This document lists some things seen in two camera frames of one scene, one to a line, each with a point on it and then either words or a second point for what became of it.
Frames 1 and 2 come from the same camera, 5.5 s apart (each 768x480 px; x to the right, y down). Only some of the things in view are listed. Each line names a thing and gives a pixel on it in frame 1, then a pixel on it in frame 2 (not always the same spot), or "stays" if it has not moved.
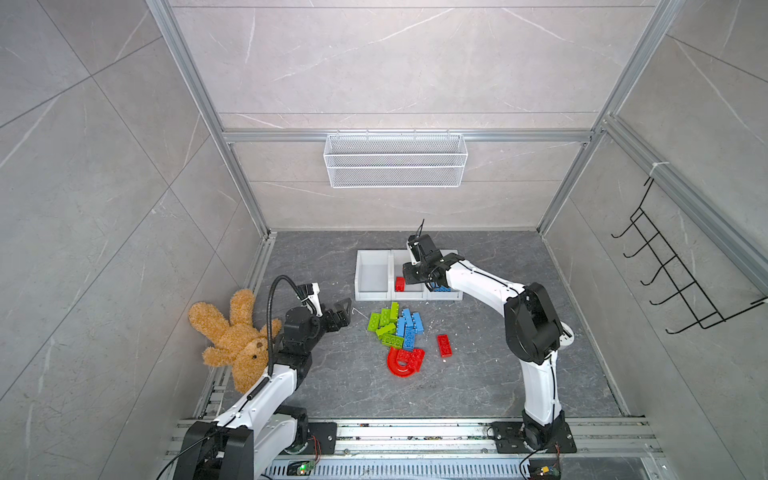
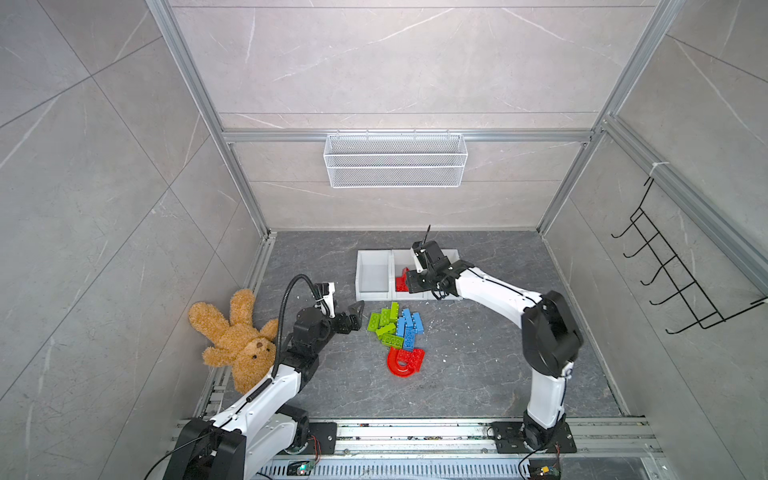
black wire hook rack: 697,300 stays
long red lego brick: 444,345 to 401,281
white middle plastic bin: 400,290 stays
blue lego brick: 409,337 stays
